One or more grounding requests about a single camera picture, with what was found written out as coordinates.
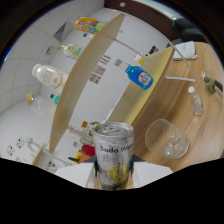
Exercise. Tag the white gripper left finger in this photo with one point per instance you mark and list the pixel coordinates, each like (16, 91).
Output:
(75, 175)

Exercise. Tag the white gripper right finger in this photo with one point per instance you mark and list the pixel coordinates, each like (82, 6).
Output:
(151, 173)

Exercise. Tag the silver soda water can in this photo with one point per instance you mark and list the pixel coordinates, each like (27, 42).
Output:
(113, 153)

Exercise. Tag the yellow cup with white lid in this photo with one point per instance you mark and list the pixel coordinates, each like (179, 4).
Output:
(139, 59)

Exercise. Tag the orange basket with fruit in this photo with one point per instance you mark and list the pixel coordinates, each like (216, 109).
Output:
(80, 157)

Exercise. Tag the clear glass with ice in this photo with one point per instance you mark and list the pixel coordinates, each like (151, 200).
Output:
(168, 141)

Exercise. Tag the glass jar with cork lid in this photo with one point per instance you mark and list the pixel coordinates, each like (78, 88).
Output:
(40, 105)

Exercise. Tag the small teal bottle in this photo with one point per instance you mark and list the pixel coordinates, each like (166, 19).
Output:
(56, 99)

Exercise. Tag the two-tier wood and white rack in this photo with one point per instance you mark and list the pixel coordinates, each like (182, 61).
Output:
(83, 83)

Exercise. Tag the blue liquid bottle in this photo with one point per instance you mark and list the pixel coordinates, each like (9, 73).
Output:
(140, 77)

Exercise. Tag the large white bottle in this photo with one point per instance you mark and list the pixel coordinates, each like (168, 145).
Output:
(50, 76)

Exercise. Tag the dark sauce bottle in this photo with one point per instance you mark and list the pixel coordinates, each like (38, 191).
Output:
(152, 50)

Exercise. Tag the clear bottle with green cap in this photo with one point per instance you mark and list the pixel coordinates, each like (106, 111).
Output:
(70, 50)

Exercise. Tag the white pouch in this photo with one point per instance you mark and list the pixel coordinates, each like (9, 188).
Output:
(185, 49)

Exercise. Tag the small clear bottle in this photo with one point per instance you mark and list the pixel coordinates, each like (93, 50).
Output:
(88, 35)

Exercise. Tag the ceiling air vent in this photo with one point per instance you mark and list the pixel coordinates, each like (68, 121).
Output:
(61, 31)

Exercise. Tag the black chair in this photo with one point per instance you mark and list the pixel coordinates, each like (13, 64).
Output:
(191, 31)

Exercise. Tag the yellow snack bag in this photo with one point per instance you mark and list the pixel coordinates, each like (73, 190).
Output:
(90, 25)

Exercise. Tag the brown door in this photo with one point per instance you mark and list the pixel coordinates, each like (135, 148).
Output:
(143, 16)

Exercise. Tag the wooden wall shelf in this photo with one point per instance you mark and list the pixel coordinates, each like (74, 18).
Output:
(40, 155)

